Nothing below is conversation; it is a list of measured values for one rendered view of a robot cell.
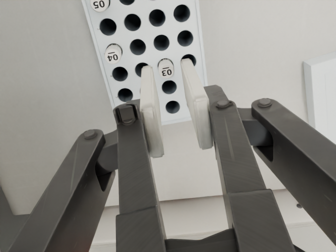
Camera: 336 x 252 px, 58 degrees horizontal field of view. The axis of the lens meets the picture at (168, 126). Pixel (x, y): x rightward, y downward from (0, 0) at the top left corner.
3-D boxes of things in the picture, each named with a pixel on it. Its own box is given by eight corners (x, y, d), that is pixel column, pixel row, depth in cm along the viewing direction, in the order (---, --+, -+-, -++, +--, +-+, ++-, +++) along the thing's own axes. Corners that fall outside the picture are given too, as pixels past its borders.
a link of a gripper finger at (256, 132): (216, 127, 14) (282, 116, 13) (199, 86, 18) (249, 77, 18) (219, 155, 14) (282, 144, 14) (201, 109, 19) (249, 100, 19)
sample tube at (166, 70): (155, 49, 27) (157, 65, 23) (169, 47, 27) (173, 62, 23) (158, 63, 28) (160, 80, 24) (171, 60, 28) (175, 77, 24)
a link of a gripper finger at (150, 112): (164, 157, 16) (150, 160, 16) (159, 103, 22) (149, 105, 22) (154, 107, 15) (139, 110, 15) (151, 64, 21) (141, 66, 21)
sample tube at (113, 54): (108, 36, 26) (102, 50, 22) (122, 33, 26) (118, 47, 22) (112, 50, 27) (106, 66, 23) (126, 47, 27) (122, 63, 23)
